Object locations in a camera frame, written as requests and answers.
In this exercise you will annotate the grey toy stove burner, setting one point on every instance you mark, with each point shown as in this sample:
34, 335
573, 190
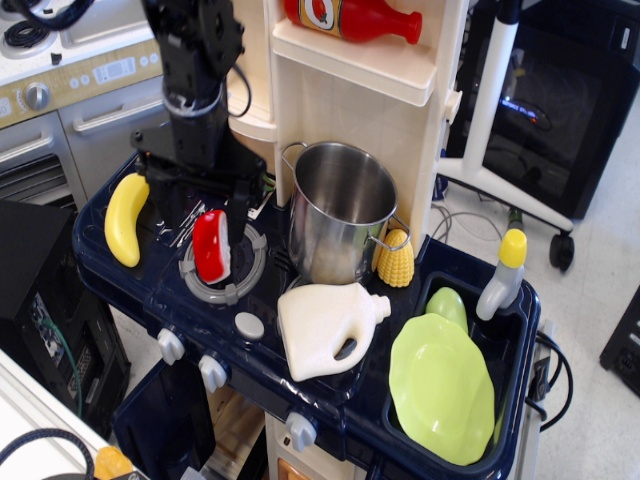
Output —
245, 280

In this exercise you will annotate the cream toy kitchen shelf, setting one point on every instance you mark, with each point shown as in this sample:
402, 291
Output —
387, 97

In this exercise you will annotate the red white toy sushi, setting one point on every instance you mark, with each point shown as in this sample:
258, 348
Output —
211, 248

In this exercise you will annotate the grey wooden toy kitchen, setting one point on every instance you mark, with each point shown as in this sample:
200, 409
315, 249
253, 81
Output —
71, 99

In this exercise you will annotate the black computer case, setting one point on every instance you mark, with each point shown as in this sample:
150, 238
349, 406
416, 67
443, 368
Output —
60, 333

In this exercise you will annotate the red toy ketchup bottle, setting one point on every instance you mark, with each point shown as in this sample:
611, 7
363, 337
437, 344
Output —
355, 21

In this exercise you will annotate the grey yellow toy faucet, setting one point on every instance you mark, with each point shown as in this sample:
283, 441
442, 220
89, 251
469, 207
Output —
502, 289

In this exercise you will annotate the navy blue toy kitchen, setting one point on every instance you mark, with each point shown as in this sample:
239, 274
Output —
352, 413

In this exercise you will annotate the yellow toy corn cob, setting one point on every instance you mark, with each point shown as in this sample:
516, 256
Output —
393, 260

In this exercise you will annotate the white toy detergent jug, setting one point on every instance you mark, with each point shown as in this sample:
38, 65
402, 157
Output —
327, 329

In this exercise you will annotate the stainless steel pot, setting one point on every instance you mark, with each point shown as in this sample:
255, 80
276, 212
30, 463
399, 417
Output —
342, 214

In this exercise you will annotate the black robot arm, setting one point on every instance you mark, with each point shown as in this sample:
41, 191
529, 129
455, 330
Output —
199, 43

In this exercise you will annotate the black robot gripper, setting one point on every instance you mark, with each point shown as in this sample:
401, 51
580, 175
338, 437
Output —
197, 150

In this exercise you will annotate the white rolling monitor stand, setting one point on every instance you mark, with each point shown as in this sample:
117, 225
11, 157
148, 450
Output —
468, 170

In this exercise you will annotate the light green toy plate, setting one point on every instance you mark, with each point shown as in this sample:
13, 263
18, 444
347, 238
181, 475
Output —
442, 392

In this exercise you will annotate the yellow toy banana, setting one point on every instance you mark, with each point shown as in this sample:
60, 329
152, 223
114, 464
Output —
124, 207

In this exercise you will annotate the light green toy cup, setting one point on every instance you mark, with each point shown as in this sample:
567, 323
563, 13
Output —
447, 303

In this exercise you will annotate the black monitor screen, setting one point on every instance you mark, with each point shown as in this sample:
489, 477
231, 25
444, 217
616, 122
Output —
572, 77

